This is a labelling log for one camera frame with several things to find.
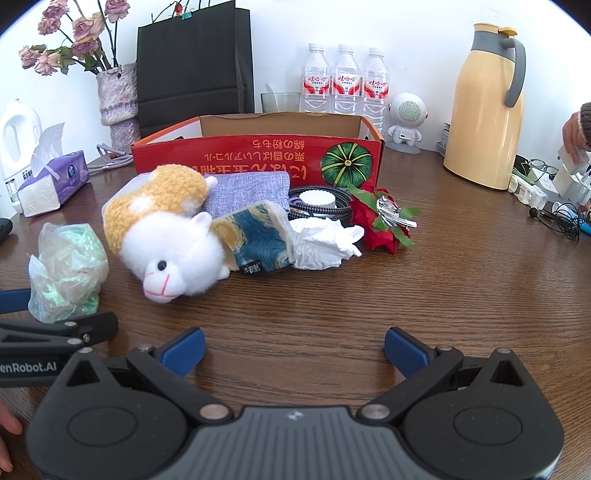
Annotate white round lid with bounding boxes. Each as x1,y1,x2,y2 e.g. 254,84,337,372
299,191,336,211

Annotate black eyeglasses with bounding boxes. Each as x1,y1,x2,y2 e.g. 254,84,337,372
521,158,561,177

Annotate grey cable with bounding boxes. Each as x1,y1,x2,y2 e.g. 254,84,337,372
88,144,137,177

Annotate red artificial flower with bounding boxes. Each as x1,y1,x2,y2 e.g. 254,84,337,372
346,184,423,254

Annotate purple cloth pouch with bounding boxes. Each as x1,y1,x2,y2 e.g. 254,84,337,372
203,172,291,221

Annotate white and yellow plush toy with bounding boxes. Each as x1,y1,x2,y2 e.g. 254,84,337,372
102,164,230,305

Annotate black paper bag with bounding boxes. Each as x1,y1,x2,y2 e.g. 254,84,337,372
136,0,256,139

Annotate white robot speaker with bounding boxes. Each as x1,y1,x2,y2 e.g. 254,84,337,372
384,92,430,153

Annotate blue swirl print tissue pack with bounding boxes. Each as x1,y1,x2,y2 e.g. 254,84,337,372
211,202,295,278

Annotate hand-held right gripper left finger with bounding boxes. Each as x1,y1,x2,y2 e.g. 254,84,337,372
55,327,234,425

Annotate yellow thermos jug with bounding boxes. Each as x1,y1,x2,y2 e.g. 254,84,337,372
443,22,527,192

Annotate mottled purple vase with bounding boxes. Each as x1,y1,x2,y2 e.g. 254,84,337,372
96,62,140,153

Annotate green plastic bag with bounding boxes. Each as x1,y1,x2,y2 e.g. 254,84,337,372
28,223,110,324

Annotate dried pink roses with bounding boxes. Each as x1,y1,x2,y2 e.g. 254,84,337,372
18,0,132,77

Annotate clear glass cup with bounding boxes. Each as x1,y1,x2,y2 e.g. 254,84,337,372
261,92,302,114

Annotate purple tissue pack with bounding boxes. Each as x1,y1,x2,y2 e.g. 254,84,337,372
17,122,90,217

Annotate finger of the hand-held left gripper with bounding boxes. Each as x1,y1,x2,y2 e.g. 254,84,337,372
0,311,118,348
0,288,32,315

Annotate silver keys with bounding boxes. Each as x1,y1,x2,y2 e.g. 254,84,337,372
375,196,419,230

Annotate black earphones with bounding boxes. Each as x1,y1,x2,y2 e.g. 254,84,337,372
529,202,583,241

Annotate white detergent bottle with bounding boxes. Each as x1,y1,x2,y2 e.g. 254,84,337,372
0,99,45,215

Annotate person's left hand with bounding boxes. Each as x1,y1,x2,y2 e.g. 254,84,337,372
0,401,24,475

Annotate black braided cable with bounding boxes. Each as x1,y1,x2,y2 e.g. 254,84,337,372
287,185,355,221

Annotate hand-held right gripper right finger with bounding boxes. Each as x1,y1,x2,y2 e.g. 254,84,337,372
358,327,539,425

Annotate red cardboard box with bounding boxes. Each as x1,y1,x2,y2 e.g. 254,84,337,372
130,113,385,195

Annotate white tissue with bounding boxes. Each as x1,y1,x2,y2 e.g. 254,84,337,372
288,218,365,271

